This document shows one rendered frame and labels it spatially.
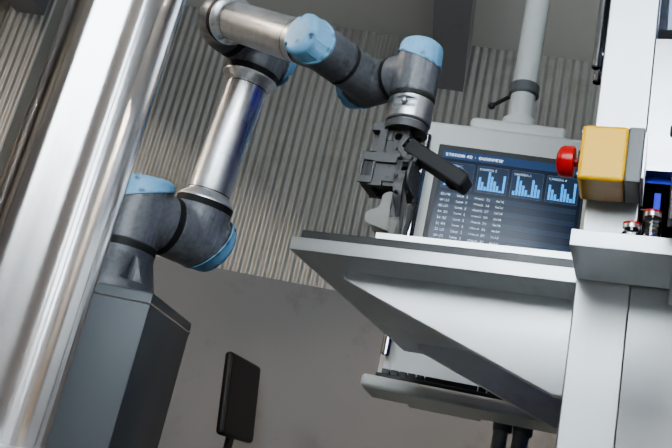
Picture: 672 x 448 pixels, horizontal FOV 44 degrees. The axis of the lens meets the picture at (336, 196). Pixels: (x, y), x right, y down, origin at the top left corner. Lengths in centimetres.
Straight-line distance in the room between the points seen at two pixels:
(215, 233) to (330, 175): 350
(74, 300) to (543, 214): 193
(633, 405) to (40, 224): 82
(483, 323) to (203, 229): 64
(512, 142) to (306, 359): 276
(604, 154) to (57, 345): 80
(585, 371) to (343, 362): 377
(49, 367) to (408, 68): 107
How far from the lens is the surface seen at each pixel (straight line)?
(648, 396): 105
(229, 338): 489
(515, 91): 243
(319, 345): 480
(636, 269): 101
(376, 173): 129
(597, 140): 105
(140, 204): 154
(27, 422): 34
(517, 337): 117
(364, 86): 140
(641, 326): 107
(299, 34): 134
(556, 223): 221
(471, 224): 220
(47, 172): 35
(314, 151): 516
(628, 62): 120
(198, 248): 161
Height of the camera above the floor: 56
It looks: 19 degrees up
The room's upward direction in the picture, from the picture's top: 13 degrees clockwise
